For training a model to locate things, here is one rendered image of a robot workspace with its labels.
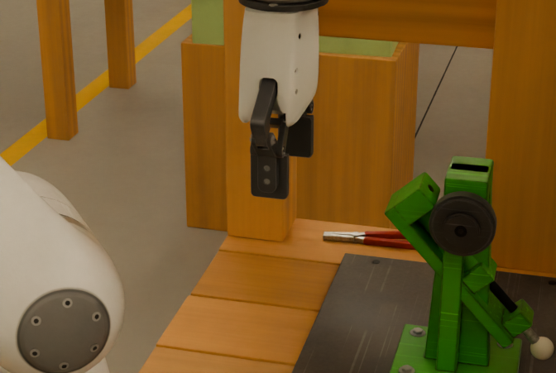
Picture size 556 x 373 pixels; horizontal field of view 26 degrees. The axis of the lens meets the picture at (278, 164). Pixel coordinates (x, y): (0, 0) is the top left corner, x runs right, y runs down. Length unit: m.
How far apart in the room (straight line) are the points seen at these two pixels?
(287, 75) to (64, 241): 0.22
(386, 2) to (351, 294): 0.43
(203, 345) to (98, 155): 2.92
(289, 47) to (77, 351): 0.29
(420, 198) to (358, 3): 0.47
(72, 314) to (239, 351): 0.69
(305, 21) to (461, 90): 4.17
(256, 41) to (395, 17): 0.82
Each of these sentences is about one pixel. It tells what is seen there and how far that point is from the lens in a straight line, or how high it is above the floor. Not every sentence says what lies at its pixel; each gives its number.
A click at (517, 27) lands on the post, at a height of 1.25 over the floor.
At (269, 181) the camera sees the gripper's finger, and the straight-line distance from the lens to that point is 1.00.
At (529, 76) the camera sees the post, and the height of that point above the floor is 1.18.
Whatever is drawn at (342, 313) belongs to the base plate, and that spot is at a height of 0.90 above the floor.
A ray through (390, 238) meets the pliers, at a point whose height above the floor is 0.88.
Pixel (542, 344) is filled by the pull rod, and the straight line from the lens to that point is 1.48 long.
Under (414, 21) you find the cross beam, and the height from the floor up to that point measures 1.22.
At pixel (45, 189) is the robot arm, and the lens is 1.03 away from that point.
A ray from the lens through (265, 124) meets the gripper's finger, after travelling 0.95.
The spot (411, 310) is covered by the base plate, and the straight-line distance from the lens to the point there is 1.64.
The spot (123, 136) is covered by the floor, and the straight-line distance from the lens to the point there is 4.64.
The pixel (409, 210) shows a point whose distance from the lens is 1.40.
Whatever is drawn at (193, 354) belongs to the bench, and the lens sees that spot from 1.58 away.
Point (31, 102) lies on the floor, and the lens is 5.05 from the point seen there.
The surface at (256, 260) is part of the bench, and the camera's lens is 1.80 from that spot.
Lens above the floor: 1.72
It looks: 23 degrees down
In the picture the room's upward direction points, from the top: straight up
